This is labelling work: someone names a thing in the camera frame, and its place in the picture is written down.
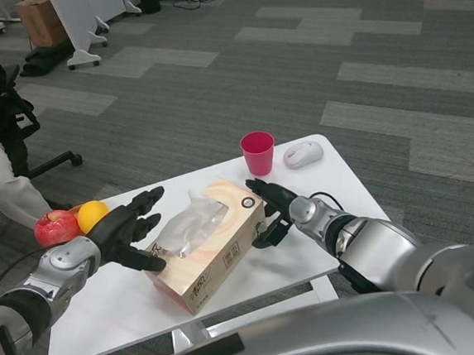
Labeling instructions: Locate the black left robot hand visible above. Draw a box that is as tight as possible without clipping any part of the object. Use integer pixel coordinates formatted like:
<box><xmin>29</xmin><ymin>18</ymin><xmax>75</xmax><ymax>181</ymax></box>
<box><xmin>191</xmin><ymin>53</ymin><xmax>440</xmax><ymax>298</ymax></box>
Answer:
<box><xmin>83</xmin><ymin>185</ymin><xmax>174</xmax><ymax>278</ymax></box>

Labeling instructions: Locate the black bag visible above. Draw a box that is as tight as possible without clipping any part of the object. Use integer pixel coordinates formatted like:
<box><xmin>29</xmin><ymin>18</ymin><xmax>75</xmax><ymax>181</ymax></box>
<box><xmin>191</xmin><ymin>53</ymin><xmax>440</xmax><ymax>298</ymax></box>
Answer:
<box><xmin>17</xmin><ymin>44</ymin><xmax>78</xmax><ymax>79</ymax></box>

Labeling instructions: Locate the white table frame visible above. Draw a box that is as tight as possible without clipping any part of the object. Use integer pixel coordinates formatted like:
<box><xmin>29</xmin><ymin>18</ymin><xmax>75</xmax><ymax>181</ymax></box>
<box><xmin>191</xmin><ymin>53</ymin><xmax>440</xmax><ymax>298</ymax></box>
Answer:
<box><xmin>166</xmin><ymin>276</ymin><xmax>343</xmax><ymax>355</ymax></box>

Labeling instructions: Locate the brown cardboard box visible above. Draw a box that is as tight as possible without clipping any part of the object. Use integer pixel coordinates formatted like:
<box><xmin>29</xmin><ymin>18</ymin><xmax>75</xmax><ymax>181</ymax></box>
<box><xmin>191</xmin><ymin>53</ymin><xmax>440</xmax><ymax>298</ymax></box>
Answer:
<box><xmin>13</xmin><ymin>0</ymin><xmax>69</xmax><ymax>50</ymax></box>

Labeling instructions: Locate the black office chair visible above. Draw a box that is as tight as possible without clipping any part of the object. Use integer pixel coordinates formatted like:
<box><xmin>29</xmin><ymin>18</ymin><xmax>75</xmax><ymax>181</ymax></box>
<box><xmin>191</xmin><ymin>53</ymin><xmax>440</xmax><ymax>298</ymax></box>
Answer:
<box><xmin>0</xmin><ymin>58</ymin><xmax>90</xmax><ymax>254</ymax></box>

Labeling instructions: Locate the white computer mouse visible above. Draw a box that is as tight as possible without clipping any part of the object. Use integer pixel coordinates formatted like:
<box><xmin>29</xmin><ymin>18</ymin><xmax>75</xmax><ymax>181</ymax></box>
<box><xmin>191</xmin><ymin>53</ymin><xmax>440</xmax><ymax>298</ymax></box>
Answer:
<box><xmin>280</xmin><ymin>140</ymin><xmax>327</xmax><ymax>170</ymax></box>

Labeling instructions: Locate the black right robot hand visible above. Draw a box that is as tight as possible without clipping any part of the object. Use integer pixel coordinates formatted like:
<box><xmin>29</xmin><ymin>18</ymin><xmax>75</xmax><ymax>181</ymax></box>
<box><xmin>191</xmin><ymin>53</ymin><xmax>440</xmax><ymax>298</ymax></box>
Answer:
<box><xmin>244</xmin><ymin>174</ymin><xmax>304</xmax><ymax>251</ymax></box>

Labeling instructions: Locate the pink plastic cup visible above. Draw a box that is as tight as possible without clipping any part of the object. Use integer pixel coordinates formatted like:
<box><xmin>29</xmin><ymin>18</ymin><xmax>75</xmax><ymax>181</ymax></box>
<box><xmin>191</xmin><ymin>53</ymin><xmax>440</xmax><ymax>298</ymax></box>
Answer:
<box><xmin>239</xmin><ymin>129</ymin><xmax>278</xmax><ymax>177</ymax></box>

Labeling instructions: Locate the orange and beige tissue box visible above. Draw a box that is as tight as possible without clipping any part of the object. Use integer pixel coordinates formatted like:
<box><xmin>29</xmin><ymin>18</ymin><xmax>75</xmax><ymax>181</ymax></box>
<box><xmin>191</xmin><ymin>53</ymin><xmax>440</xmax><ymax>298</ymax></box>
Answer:
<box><xmin>136</xmin><ymin>173</ymin><xmax>275</xmax><ymax>322</ymax></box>

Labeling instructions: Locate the orange fruit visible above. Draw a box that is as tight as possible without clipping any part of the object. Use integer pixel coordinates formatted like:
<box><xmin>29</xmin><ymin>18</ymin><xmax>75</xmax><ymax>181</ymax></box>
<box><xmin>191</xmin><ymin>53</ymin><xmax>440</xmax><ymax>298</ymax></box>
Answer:
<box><xmin>76</xmin><ymin>199</ymin><xmax>113</xmax><ymax>236</ymax></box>

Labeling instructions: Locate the silver robot chest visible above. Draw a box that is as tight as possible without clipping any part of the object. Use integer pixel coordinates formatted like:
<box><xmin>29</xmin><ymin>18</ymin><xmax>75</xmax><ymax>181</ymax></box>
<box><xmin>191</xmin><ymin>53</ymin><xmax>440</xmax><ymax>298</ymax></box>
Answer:
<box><xmin>103</xmin><ymin>285</ymin><xmax>474</xmax><ymax>355</ymax></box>

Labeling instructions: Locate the orange plate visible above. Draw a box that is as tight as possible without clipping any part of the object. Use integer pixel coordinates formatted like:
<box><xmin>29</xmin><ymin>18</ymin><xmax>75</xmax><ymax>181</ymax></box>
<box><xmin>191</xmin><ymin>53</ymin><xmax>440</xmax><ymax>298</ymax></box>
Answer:
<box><xmin>63</xmin><ymin>201</ymin><xmax>102</xmax><ymax>240</ymax></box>

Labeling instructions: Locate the red apple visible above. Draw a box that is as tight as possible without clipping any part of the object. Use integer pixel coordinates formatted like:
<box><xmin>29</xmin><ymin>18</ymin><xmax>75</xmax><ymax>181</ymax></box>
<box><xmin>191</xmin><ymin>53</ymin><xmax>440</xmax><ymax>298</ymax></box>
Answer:
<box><xmin>31</xmin><ymin>208</ymin><xmax>82</xmax><ymax>249</ymax></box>

